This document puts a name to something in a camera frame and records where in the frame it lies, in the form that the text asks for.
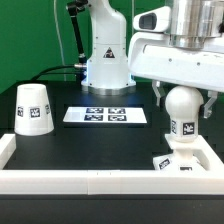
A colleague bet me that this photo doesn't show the white hanging cable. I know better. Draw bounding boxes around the white hanging cable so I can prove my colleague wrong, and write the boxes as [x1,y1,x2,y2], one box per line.
[53,0,68,83]

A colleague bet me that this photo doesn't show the white lamp base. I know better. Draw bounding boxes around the white lamp base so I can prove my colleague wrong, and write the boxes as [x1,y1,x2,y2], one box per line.
[153,134,205,172]

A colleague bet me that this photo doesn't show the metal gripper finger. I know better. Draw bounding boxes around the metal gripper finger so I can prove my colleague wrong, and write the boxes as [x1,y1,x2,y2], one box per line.
[203,90,218,119]
[152,80,166,107]

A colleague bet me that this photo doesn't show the white lamp bulb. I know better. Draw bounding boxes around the white lamp bulb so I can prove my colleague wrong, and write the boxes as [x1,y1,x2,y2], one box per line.
[165,86,204,143]

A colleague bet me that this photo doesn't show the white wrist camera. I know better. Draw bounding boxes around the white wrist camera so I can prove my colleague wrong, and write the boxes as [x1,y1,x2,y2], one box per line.
[133,6,171,33]

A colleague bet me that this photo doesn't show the white U-shaped frame wall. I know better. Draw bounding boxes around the white U-shaped frame wall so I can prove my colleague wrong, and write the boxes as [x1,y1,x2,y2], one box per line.
[0,134,224,195]

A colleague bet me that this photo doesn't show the white marker tag plate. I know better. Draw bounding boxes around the white marker tag plate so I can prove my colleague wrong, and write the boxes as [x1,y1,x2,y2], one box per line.
[63,107,147,124]

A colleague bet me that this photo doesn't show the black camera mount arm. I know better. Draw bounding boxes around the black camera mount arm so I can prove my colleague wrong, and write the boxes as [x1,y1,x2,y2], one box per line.
[66,0,88,64]

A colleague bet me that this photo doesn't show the black cable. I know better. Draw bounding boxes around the black cable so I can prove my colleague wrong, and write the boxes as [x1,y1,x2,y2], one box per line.
[29,63,88,84]

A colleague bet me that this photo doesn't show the white lamp shade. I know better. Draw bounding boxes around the white lamp shade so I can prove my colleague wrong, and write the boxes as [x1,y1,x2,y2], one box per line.
[14,83,54,136]

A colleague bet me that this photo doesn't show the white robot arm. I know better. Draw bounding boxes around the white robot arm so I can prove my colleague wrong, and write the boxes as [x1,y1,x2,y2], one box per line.
[85,0,224,118]

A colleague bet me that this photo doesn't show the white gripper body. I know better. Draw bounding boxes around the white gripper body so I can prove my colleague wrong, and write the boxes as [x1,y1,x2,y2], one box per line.
[128,32,224,92]

